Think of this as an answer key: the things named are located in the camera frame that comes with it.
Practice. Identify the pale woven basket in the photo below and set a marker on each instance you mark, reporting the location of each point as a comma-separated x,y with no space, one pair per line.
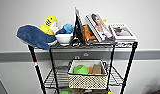
87,80

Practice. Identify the orange packaged item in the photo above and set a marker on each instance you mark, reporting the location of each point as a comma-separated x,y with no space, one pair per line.
87,32

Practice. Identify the white bowl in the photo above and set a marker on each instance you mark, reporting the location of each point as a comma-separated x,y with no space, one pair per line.
64,38

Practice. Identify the green soft item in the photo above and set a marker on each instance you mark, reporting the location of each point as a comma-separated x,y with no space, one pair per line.
81,69

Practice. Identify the clear packaged toy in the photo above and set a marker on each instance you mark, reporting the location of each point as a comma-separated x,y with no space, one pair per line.
99,27

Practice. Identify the yellow plush toy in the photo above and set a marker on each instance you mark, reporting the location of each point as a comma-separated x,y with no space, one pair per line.
49,24

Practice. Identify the white flat package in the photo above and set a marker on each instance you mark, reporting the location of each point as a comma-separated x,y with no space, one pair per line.
122,31

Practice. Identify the green toy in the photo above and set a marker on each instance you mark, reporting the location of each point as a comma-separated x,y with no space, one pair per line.
65,92

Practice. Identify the blue plush toy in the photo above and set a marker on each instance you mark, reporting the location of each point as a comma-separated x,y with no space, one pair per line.
34,36

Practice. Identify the red white pole tag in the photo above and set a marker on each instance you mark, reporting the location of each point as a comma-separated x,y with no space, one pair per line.
35,63

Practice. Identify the round double wall outlet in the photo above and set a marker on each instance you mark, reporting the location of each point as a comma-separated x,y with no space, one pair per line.
85,54

